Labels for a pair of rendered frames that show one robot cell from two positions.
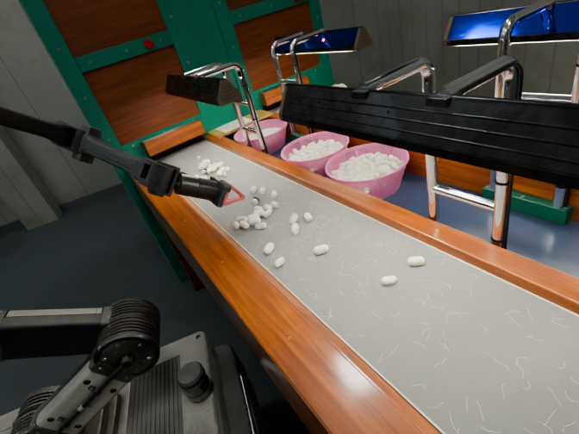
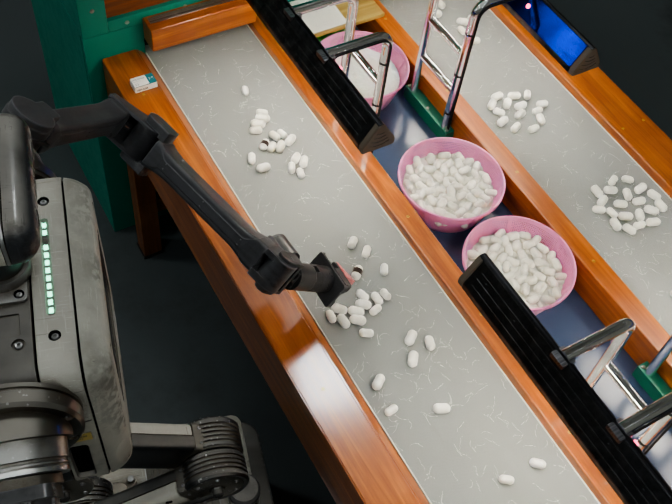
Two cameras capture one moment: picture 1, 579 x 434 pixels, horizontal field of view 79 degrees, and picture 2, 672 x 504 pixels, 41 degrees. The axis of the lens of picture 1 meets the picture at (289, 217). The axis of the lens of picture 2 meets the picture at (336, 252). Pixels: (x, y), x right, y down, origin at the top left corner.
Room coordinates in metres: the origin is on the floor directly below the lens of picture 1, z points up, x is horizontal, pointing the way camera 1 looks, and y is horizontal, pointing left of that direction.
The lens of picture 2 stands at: (-0.11, 0.39, 2.40)
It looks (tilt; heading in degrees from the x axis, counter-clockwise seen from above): 54 degrees down; 348
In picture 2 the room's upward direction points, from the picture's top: 9 degrees clockwise
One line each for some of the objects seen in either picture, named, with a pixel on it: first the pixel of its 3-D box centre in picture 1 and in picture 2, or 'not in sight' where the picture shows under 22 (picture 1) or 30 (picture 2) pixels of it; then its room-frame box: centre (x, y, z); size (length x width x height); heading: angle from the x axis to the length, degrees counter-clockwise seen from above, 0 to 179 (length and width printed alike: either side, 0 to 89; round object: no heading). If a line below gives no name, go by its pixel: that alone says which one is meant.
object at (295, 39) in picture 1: (308, 89); (468, 46); (1.60, -0.24, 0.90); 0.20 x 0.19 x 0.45; 25
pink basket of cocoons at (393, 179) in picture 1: (367, 173); (514, 272); (1.02, -0.29, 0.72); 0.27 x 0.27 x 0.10
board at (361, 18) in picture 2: (240, 123); (321, 14); (1.87, 0.10, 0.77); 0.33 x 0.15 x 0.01; 115
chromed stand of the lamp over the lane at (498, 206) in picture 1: (438, 189); (587, 426); (0.55, -0.28, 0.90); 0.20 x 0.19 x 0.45; 25
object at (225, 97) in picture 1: (194, 86); (307, 43); (1.40, 0.20, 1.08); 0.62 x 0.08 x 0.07; 25
